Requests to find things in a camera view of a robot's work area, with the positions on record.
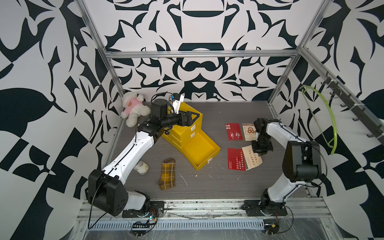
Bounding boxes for cream postcard red text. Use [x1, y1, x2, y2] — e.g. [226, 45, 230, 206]
[242, 146, 263, 171]

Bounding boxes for yellow plastic drawer cabinet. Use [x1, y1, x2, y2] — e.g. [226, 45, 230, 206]
[161, 101, 204, 151]

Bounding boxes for yellow bottom drawer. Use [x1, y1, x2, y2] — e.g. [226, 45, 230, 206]
[182, 130, 221, 171]

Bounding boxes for red postcard white text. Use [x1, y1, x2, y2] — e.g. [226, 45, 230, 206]
[227, 148, 246, 171]

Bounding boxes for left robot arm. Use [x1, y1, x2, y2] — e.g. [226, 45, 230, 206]
[86, 100, 200, 217]

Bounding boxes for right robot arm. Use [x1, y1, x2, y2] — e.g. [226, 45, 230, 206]
[252, 118, 322, 215]

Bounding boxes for white teddy bear pink shirt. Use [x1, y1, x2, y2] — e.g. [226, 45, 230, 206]
[121, 92, 151, 128]

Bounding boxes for grey patterned pouch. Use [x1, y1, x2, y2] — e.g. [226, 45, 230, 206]
[134, 161, 149, 175]

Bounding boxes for yellow plaid sock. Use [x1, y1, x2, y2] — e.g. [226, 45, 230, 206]
[158, 158, 176, 191]

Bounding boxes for green plastic hoop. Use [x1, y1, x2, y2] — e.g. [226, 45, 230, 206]
[300, 85, 339, 155]

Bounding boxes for right black connector box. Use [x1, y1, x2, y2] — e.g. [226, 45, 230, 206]
[264, 220, 280, 235]

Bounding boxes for black connector box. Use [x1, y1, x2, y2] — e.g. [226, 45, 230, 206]
[264, 220, 280, 235]
[131, 222, 157, 237]

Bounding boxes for left black connector box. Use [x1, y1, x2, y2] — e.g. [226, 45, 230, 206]
[131, 222, 157, 237]

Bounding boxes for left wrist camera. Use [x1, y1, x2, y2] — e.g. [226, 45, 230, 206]
[171, 93, 185, 114]

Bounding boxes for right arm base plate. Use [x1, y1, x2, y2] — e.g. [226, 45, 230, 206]
[241, 200, 288, 217]

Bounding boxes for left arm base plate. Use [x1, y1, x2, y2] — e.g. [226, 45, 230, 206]
[122, 201, 165, 218]

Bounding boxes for aluminium frame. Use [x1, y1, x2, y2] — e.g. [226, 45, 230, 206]
[74, 0, 384, 199]

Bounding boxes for black hook rail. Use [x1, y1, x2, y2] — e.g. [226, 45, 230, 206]
[322, 72, 384, 145]

